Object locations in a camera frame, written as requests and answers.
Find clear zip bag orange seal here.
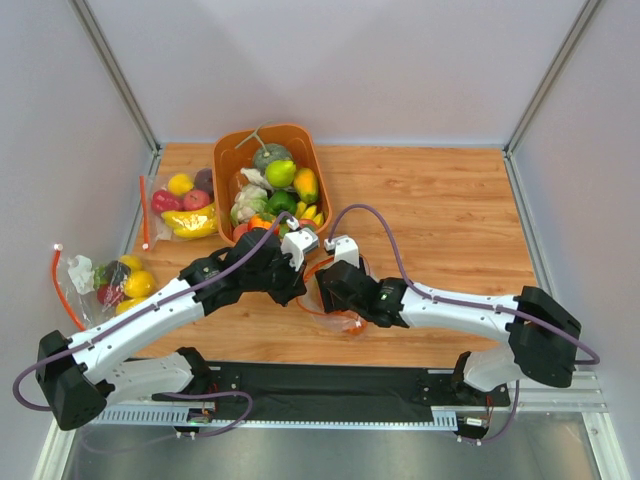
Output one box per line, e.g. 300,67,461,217
296,256,367,337

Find small orange fake pumpkin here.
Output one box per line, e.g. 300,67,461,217
344,320,368,336

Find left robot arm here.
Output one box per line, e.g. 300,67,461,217
35,228,318,431

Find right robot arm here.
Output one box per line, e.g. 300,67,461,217
315,261,581,392

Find fake peach left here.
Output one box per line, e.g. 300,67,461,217
232,223,249,243

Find green fake bell pepper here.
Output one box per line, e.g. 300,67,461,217
266,190,297,215

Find white fake cauliflower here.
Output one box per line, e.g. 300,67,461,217
230,184,268,227

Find fake yellow banana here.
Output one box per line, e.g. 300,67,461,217
161,203,218,239

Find yellow orange fake mango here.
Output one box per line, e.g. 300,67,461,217
293,168,319,204

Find white fake garlic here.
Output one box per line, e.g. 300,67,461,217
240,168,273,191

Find zip bag with banana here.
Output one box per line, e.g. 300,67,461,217
139,168,218,251

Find purple fake fruit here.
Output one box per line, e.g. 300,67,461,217
194,168,213,194

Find green fake pumpkin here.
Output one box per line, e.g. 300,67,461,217
252,143,293,173

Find yellow fake lemon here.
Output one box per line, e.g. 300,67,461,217
167,173,195,197

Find red fake pepper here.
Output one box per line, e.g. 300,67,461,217
150,189,183,215

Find yellow fake fruit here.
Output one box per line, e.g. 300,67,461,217
123,270,156,298

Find small yellow bananas in basket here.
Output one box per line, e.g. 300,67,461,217
295,201,325,227

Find orange plastic basket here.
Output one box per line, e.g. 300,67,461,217
212,123,333,246

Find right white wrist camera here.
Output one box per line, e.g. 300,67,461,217
324,235,360,268

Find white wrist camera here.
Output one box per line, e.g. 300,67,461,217
324,235,360,268
281,220,319,272

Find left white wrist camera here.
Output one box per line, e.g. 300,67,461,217
281,220,319,272

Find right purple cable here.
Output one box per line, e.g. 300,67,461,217
327,203,601,447

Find purple cable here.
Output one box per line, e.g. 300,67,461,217
327,203,601,447
12,210,301,454

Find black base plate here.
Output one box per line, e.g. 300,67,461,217
151,358,512,426

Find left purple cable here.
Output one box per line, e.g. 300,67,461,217
12,210,301,454

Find zip bag near left wall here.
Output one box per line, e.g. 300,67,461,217
51,243,157,331

